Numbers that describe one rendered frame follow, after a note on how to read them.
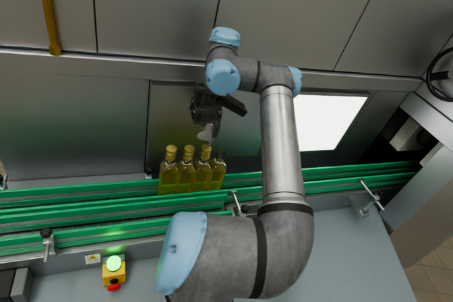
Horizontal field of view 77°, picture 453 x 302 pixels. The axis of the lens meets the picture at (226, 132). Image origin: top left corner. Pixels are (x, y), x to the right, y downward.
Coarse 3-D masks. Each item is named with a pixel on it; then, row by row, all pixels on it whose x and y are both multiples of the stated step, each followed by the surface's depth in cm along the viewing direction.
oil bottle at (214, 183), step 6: (210, 162) 102; (216, 162) 100; (222, 162) 101; (216, 168) 100; (222, 168) 101; (210, 174) 102; (216, 174) 102; (222, 174) 103; (210, 180) 103; (216, 180) 104; (222, 180) 105; (210, 186) 106; (216, 186) 107
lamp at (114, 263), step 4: (112, 256) 92; (116, 256) 92; (108, 260) 91; (112, 260) 91; (116, 260) 91; (120, 260) 92; (108, 264) 90; (112, 264) 90; (116, 264) 90; (120, 264) 92; (108, 268) 90; (112, 268) 90; (116, 268) 90
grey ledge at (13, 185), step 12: (24, 180) 102; (36, 180) 103; (48, 180) 104; (60, 180) 105; (72, 180) 107; (84, 180) 108; (96, 180) 109; (108, 180) 110; (120, 180) 111; (132, 180) 113
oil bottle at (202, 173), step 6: (198, 162) 99; (198, 168) 98; (204, 168) 98; (210, 168) 100; (198, 174) 99; (204, 174) 100; (198, 180) 101; (204, 180) 102; (192, 186) 103; (198, 186) 103; (204, 186) 104
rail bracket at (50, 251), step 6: (48, 228) 78; (42, 234) 77; (48, 234) 77; (48, 240) 80; (54, 240) 82; (48, 246) 80; (54, 246) 84; (48, 252) 78; (54, 252) 84; (60, 252) 87; (48, 258) 78
